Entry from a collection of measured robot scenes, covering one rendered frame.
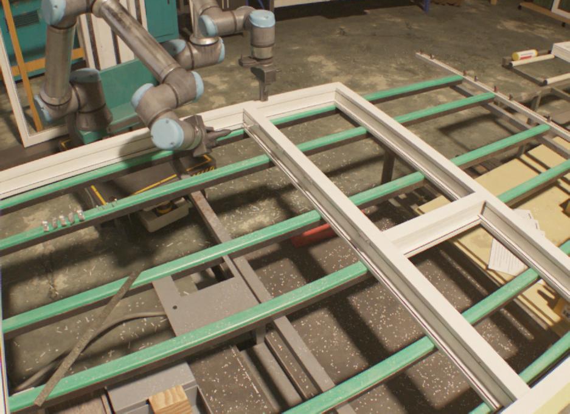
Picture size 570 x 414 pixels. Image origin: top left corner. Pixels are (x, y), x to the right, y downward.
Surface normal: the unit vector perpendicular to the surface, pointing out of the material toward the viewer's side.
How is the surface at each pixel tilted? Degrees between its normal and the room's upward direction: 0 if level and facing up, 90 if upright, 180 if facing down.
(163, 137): 62
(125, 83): 90
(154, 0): 90
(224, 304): 0
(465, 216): 90
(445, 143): 0
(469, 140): 0
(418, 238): 90
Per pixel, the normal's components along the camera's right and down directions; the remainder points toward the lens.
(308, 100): 0.47, 0.55
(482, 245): 0.00, -0.78
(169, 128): -0.17, 0.18
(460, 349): -0.89, 0.29
